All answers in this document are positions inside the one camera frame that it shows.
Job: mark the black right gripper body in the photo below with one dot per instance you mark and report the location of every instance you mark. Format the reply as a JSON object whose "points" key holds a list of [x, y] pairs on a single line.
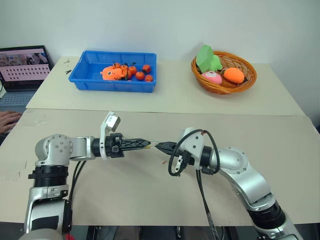
{"points": [[186, 158]]}

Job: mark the open grey laptop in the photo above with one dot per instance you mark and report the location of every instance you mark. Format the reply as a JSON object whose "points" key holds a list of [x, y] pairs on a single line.
{"points": [[22, 67]]}

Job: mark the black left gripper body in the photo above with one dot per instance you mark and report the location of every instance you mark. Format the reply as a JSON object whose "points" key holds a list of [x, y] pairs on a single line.
{"points": [[115, 150]]}

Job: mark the small orange tangerine toy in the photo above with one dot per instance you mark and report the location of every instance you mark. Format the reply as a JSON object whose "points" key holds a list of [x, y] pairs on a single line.
{"points": [[116, 65], [148, 78], [132, 70], [140, 76], [146, 68], [124, 68]]}

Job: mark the orange fish toy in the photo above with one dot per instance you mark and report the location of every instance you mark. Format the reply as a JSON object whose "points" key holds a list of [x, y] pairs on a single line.
{"points": [[111, 74]]}

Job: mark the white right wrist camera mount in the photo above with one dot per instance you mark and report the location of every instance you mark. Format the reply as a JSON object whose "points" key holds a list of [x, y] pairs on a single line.
{"points": [[193, 142]]}

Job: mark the orange plush mango toy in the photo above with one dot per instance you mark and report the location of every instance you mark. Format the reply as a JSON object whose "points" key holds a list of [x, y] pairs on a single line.
{"points": [[233, 75]]}

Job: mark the blue plastic bin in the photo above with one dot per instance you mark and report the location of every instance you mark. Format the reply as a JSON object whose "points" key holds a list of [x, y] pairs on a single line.
{"points": [[87, 82]]}

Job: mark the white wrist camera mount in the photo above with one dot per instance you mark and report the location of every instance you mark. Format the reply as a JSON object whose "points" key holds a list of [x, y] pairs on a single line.
{"points": [[103, 132], [193, 142]]}

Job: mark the pink plush toy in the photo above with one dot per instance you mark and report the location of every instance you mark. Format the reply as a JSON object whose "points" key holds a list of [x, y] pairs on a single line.
{"points": [[212, 77]]}

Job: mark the green plush vegetable toy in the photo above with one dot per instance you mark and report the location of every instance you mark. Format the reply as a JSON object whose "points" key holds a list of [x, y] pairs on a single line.
{"points": [[205, 58]]}

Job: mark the small black clip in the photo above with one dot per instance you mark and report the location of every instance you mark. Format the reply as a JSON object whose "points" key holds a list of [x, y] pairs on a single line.
{"points": [[68, 72]]}

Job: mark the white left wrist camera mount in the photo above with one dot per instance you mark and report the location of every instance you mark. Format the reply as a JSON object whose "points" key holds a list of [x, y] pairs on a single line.
{"points": [[103, 132]]}

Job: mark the person's bare hand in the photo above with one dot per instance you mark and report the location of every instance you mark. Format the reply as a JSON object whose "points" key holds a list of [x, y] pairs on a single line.
{"points": [[8, 121]]}

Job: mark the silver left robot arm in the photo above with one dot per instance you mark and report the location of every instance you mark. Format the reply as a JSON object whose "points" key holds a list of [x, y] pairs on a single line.
{"points": [[57, 150]]}

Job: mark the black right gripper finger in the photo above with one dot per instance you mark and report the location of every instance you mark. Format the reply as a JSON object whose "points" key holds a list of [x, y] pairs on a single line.
{"points": [[168, 150], [168, 144]]}

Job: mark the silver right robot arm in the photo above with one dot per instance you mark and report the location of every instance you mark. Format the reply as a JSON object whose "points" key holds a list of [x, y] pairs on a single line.
{"points": [[240, 162]]}

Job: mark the orange wicker basket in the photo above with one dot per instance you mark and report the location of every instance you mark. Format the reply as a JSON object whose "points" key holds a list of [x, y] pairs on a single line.
{"points": [[225, 87]]}

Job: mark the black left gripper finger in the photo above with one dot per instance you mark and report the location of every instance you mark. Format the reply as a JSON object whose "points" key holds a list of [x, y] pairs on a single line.
{"points": [[133, 147], [135, 141]]}

